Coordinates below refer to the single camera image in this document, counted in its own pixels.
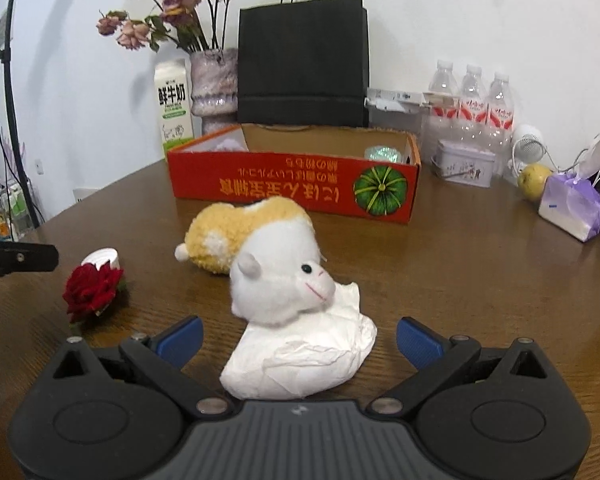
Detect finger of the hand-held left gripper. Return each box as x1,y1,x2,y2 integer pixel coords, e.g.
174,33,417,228
0,241,60,279

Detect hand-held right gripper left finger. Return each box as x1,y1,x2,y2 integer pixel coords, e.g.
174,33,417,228
50,316,233,420

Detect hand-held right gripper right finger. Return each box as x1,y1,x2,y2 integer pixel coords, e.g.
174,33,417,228
369,316,549,420

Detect white tissue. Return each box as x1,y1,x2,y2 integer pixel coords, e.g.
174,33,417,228
219,280,379,401

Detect white yellow plush toy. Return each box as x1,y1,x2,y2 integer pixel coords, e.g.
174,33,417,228
174,196,339,326

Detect red cardboard box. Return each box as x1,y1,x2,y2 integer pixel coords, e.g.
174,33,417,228
167,123,422,226

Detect red artificial rose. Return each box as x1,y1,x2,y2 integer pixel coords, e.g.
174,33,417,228
62,262,129,325

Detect white round lid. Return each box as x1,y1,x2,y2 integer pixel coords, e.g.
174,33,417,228
80,247,122,271

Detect black light stand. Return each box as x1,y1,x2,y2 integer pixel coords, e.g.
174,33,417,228
0,0,47,233

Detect pale printed tin box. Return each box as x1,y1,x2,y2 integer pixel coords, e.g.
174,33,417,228
432,139,496,189

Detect iridescent wrapped ball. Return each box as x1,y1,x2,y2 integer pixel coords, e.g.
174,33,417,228
363,144,401,165

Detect yellow green pear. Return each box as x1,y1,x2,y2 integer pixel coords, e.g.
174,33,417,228
517,163,554,201

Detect purple tissue pack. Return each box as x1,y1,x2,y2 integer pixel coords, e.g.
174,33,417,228
538,135,600,244

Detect white green milk carton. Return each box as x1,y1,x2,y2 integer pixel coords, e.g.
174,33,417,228
153,58,196,157

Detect clear plastic food container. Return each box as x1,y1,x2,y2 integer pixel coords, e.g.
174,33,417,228
366,91,427,134

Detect small white desk fan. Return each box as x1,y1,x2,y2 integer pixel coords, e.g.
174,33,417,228
509,124,547,177

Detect flat white cardboard box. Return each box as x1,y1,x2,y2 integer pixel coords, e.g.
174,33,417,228
367,87,464,112

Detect pink speckled vase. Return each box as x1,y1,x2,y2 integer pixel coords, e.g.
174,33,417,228
189,48,240,137

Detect dried pink rose bouquet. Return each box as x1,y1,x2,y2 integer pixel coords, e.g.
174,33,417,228
96,0,237,56

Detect black paper bag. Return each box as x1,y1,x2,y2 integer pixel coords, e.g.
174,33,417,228
237,0,371,129

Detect white cables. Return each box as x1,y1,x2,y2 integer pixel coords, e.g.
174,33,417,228
511,137,600,188

